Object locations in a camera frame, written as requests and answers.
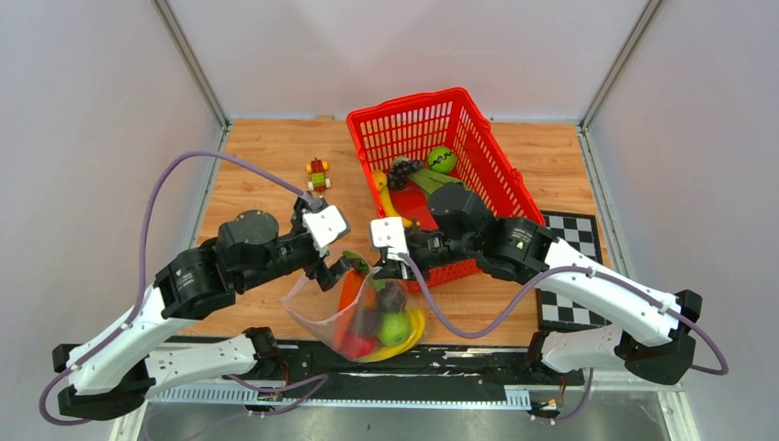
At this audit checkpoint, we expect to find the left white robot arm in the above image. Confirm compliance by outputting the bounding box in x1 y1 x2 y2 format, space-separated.
52 198 351 421

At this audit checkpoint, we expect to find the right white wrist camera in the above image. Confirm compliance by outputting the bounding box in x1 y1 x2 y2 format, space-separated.
368 217 409 262

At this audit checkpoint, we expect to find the green toy lettuce leaf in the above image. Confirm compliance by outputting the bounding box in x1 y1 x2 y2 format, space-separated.
409 168 468 198

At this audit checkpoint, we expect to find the single yellow toy banana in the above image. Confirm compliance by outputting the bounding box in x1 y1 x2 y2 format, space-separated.
372 170 420 229

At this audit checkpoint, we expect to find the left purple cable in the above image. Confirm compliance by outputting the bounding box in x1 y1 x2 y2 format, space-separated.
39 150 323 426

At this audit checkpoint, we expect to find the dark purple toy plum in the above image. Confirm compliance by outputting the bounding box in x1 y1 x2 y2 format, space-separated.
353 308 383 339

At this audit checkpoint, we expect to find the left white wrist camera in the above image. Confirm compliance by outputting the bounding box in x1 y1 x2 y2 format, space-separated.
302 205 351 257

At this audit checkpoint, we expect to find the red plastic shopping basket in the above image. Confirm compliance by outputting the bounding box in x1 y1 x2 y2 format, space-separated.
346 87 554 289

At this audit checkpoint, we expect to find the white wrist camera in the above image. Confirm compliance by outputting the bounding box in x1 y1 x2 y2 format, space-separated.
368 217 409 262
302 205 351 257

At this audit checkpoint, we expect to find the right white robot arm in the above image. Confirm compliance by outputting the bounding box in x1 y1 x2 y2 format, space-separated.
371 184 702 385

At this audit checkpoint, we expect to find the colourful toy block car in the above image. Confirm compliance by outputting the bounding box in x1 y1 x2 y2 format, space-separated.
306 158 332 193

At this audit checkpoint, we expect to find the green toy apple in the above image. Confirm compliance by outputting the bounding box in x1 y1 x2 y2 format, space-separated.
377 311 412 346

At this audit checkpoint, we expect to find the yellow toy banana bunch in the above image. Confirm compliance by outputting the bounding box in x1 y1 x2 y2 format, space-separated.
358 307 426 363

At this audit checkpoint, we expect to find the black white checkerboard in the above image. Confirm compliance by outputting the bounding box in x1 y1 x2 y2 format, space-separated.
535 209 610 330

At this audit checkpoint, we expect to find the dark brown toy fruit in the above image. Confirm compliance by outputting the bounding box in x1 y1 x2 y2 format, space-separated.
377 283 407 314

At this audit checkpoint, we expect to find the black toy grape bunch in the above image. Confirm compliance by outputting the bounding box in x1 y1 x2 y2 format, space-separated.
386 156 425 190

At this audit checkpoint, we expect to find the clear zip top bag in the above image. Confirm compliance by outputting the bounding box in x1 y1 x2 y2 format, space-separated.
281 249 425 363

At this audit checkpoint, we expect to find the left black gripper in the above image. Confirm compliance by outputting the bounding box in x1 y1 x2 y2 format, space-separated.
239 192 362 292

